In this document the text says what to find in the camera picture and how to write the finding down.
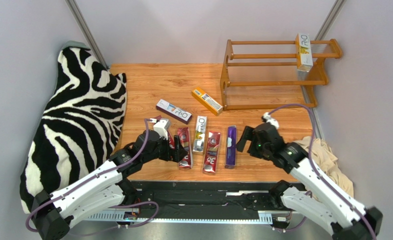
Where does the red 3D toothpaste box right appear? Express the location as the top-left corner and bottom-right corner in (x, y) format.
(202, 131), (221, 174)

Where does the silver yellow R.O.C.S. toothpaste box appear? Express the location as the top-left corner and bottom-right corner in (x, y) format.
(192, 115), (208, 155)

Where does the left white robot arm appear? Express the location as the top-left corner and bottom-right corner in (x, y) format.
(30, 130), (188, 240)

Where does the purple white R.O.C.S. toothpaste box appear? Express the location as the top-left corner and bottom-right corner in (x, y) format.
(155, 99), (193, 125)

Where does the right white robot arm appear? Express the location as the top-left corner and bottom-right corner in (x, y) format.
(236, 122), (383, 240)

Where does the orange white R.O.C.S. toothpaste box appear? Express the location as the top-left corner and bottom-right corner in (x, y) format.
(295, 33), (314, 72)

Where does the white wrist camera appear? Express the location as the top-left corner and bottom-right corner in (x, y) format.
(261, 112), (280, 130)
(153, 118), (171, 140)

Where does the zebra pattern cushion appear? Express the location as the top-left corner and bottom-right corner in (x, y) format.
(19, 45), (128, 214)

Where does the small red toothpaste box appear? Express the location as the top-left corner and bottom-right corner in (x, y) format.
(154, 115), (175, 149)

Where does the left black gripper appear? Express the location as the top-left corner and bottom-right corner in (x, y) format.
(142, 133), (188, 164)

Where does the red 3D toothpaste box left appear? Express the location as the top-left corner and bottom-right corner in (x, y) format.
(177, 127), (193, 169)

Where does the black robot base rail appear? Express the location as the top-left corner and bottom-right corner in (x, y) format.
(88, 181), (293, 228)

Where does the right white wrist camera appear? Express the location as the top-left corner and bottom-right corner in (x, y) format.
(261, 112), (280, 130)

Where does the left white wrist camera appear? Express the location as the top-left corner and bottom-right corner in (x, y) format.
(153, 118), (171, 140)

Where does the red 3d toothpaste box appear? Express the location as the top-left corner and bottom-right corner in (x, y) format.
(177, 127), (193, 169)
(202, 131), (221, 174)

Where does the beige crumpled cloth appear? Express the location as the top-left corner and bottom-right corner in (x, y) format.
(311, 138), (354, 198)

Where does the orange wooden shelf rack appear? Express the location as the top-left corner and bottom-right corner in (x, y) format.
(219, 38), (343, 110)

